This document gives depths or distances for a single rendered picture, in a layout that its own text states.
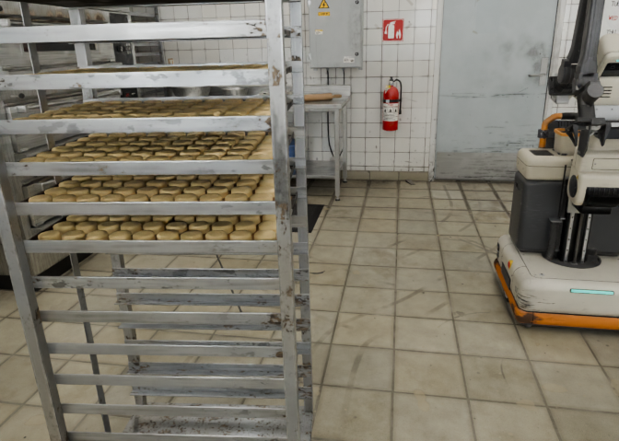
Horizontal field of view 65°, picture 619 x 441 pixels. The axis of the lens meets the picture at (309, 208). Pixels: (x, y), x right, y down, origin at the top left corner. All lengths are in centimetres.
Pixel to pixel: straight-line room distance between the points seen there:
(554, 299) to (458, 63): 298
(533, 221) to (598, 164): 48
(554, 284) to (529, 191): 48
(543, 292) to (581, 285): 17
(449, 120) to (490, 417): 348
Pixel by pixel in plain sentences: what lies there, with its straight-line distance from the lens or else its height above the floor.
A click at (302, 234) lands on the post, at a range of 151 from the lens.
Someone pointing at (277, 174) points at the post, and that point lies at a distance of 99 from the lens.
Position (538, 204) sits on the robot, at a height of 56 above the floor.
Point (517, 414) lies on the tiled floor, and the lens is 220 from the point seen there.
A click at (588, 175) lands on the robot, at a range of 249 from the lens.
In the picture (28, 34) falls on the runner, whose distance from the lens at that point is 115.
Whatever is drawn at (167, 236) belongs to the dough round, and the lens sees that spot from 117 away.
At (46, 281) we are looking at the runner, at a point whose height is 87.
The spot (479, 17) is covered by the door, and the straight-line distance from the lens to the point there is 509.
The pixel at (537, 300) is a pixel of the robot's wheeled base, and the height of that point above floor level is 19.
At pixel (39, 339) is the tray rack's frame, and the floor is 73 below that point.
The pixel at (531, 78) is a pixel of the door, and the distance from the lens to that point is 520.
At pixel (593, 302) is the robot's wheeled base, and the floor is 20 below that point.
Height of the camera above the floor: 138
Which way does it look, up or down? 19 degrees down
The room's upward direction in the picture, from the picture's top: 2 degrees counter-clockwise
